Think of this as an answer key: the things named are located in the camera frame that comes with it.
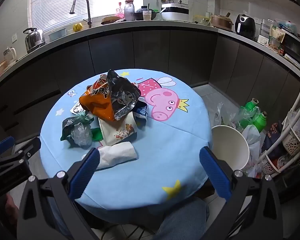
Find navy bag with orange print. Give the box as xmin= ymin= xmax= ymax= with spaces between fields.
xmin=261 ymin=122 xmax=287 ymax=160

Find clear stacked container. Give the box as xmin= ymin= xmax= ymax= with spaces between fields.
xmin=260 ymin=19 xmax=274 ymax=43

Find clear crumpled plastic wrap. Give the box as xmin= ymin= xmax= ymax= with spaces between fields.
xmin=70 ymin=122 xmax=93 ymax=147

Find white plastic bag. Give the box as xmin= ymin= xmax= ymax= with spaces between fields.
xmin=241 ymin=125 xmax=262 ymax=178

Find dark green plastic bag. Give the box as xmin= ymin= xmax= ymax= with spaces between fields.
xmin=60 ymin=111 xmax=94 ymax=142

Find blue plastic bag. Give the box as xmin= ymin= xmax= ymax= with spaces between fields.
xmin=275 ymin=19 xmax=298 ymax=34

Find brown pot with lid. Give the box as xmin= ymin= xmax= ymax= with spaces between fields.
xmin=210 ymin=12 xmax=234 ymax=32

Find white plastic tub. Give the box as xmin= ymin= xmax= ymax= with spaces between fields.
xmin=49 ymin=27 xmax=67 ymax=40

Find blue cartoon printed tablecloth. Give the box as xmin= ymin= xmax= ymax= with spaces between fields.
xmin=39 ymin=69 xmax=213 ymax=209

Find white paper bucket bin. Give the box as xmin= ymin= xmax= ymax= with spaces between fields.
xmin=211 ymin=125 xmax=250 ymax=170

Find glass pitcher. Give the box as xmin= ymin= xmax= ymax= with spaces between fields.
xmin=3 ymin=47 xmax=17 ymax=64

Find white tissue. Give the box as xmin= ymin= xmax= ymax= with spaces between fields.
xmin=96 ymin=141 xmax=138 ymax=169

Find person's leg in jeans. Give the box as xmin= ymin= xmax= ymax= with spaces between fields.
xmin=152 ymin=197 xmax=210 ymax=240

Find white storage rack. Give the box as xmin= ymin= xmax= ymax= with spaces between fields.
xmin=259 ymin=75 xmax=300 ymax=178

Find white rice cooker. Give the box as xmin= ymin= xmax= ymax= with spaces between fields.
xmin=161 ymin=2 xmax=190 ymax=22

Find bright green wrapper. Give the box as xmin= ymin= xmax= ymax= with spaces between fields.
xmin=91 ymin=127 xmax=103 ymax=142

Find steel kitchen faucet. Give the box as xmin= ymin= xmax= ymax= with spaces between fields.
xmin=69 ymin=0 xmax=93 ymax=28

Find dark ceramic pot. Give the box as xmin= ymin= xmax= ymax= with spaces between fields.
xmin=135 ymin=5 xmax=157 ymax=21

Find green beige snack bag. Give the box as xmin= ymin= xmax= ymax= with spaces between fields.
xmin=268 ymin=25 xmax=287 ymax=54

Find blue white packet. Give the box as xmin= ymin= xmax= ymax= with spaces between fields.
xmin=132 ymin=100 xmax=149 ymax=128

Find yellowish glass bowl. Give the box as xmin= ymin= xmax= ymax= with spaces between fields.
xmin=193 ymin=15 xmax=212 ymax=25

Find clear plastic bag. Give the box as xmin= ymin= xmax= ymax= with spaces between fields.
xmin=215 ymin=102 xmax=262 ymax=130

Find black microwave oven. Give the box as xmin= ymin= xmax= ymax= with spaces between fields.
xmin=281 ymin=31 xmax=300 ymax=72

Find steel kettle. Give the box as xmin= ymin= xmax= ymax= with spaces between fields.
xmin=23 ymin=27 xmax=46 ymax=53

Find glass jar with red lid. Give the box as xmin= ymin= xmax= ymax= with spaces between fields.
xmin=124 ymin=0 xmax=136 ymax=21

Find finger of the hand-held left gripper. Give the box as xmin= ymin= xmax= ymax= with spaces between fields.
xmin=0 ymin=137 xmax=42 ymax=174
xmin=0 ymin=136 xmax=16 ymax=158

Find white printed paper cup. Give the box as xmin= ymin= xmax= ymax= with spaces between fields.
xmin=99 ymin=112 xmax=138 ymax=147

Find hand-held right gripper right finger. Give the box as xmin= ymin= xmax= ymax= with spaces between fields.
xmin=199 ymin=146 xmax=284 ymax=240

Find dark kitchen cabinets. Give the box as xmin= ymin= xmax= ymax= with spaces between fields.
xmin=0 ymin=21 xmax=300 ymax=140

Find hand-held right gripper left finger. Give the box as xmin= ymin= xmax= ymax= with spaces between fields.
xmin=16 ymin=148 xmax=102 ymax=240

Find black air fryer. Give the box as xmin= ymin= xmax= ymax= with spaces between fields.
xmin=234 ymin=14 xmax=256 ymax=40

